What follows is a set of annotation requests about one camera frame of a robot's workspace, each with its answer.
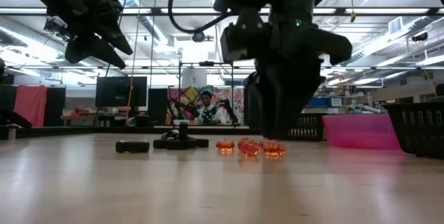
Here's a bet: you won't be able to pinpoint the black background rig frame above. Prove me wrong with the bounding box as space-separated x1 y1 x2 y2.
178 60 235 126

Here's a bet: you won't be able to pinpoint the black partition panel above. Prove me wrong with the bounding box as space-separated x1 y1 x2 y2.
0 84 17 112
244 87 260 128
44 85 67 128
148 87 169 126

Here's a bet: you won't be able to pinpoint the black slotted plastic basket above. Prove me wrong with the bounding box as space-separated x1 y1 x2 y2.
382 101 444 159
294 112 327 142

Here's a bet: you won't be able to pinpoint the black right camera cable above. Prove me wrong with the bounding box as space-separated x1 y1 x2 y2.
168 0 237 34

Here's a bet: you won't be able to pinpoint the white container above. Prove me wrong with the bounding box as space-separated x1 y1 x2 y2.
181 68 208 88

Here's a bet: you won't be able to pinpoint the black ceiling speaker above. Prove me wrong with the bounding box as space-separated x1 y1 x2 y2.
411 31 429 43

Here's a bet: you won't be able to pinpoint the black slanted rod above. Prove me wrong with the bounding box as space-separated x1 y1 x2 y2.
0 107 33 130

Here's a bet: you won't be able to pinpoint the white ceiling vent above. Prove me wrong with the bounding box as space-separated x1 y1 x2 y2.
388 16 404 35

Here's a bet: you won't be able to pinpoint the small orange plastic pumpkin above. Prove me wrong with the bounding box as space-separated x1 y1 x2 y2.
215 139 236 152
262 139 287 157
237 137 261 157

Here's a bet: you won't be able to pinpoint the pink plastic bowl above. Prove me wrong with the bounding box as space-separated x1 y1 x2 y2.
321 113 402 150

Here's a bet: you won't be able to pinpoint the black overhead light beam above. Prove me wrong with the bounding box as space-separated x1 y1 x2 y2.
0 6 444 17

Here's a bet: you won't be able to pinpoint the cluttered background table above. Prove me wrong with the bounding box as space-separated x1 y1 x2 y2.
60 105 101 128

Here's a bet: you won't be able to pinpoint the yellow pole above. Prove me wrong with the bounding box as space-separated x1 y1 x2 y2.
125 0 144 121

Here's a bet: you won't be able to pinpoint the colourful patterned backdrop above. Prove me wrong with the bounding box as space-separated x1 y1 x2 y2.
166 85 246 126

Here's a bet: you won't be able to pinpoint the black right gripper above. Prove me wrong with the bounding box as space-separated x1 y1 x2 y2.
255 15 353 139

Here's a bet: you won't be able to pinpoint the red cloth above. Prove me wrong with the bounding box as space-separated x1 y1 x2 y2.
13 85 48 128

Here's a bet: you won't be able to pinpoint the black block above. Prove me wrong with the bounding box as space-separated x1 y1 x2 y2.
115 140 151 154

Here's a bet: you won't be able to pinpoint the white pipe object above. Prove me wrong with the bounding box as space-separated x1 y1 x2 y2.
348 103 382 115

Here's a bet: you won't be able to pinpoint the black monitor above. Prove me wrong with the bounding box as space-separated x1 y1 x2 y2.
95 76 148 108

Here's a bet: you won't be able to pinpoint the person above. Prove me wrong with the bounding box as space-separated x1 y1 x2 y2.
196 90 230 126

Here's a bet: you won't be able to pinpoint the black metal table frame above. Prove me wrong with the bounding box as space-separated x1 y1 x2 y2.
0 125 264 141

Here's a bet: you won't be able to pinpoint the blue storage bins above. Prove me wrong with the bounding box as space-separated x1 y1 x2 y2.
314 96 344 108

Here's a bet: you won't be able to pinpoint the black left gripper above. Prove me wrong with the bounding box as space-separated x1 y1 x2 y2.
65 0 134 69

